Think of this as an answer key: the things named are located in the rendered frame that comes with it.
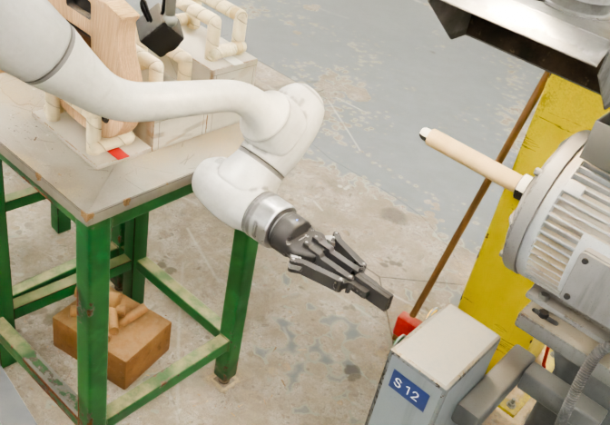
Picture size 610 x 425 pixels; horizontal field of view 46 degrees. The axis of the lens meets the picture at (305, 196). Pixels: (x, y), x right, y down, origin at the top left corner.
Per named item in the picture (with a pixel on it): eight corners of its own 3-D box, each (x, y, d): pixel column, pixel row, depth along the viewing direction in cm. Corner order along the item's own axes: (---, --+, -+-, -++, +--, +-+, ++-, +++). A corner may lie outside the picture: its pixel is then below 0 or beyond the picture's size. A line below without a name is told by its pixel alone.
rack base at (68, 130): (153, 151, 167) (153, 146, 166) (96, 171, 157) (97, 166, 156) (85, 101, 180) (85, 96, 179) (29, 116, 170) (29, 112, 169)
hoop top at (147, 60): (166, 74, 162) (167, 61, 160) (154, 77, 160) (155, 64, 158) (114, 40, 172) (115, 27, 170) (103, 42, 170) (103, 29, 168)
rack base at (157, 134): (207, 133, 177) (210, 100, 172) (152, 153, 166) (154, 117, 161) (139, 87, 191) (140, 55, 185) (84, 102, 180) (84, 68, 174)
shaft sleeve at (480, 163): (519, 179, 117) (512, 195, 118) (527, 174, 119) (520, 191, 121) (428, 130, 125) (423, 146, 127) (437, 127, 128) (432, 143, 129)
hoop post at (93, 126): (103, 153, 161) (104, 116, 155) (91, 157, 159) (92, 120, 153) (95, 146, 162) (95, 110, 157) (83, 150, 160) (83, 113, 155)
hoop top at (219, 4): (249, 24, 174) (250, 11, 172) (240, 25, 172) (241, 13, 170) (196, -6, 184) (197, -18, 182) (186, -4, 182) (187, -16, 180)
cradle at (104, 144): (137, 143, 165) (138, 132, 163) (94, 158, 158) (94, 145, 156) (128, 137, 167) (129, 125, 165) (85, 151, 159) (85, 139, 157)
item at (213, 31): (220, 60, 173) (224, 23, 168) (210, 63, 171) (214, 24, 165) (211, 54, 174) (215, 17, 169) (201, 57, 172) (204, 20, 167)
